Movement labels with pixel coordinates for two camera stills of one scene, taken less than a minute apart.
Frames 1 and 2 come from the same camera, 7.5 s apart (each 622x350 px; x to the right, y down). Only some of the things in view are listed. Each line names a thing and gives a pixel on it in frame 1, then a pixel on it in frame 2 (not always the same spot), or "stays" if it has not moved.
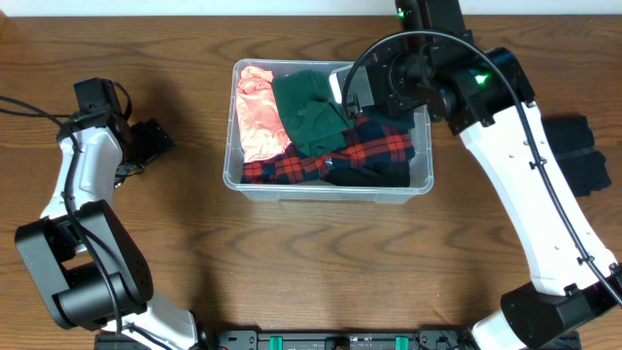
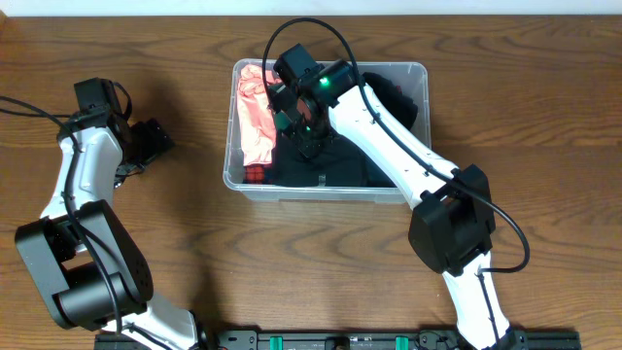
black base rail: x=306 y=338 stays
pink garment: x=261 y=128 stays
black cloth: x=573 y=142 → x=342 y=165
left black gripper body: x=153 y=138 stays
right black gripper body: x=422 y=76 → x=308 y=133
